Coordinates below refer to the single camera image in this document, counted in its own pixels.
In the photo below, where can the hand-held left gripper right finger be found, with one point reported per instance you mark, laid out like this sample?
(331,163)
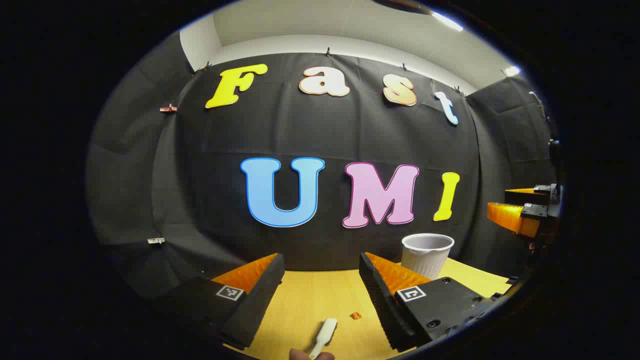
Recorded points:
(382,305)

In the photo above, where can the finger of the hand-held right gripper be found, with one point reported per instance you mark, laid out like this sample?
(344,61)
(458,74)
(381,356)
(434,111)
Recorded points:
(510,215)
(525,191)

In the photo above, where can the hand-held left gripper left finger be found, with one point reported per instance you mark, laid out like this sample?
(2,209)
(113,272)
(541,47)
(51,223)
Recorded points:
(260,295)

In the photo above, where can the white ribbed garbage bin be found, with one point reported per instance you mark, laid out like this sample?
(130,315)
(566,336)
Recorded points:
(425,257)

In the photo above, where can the yellow wooden desktop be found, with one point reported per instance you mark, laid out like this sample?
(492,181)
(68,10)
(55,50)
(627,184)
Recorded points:
(310,305)

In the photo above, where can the white cloth clip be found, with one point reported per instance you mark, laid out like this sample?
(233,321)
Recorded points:
(156,240)

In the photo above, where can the ceiling light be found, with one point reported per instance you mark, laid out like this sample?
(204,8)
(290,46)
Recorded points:
(446,21)
(511,71)

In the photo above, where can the red cloth clip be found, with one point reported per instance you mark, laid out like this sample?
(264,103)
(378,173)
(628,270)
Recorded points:
(168,108)

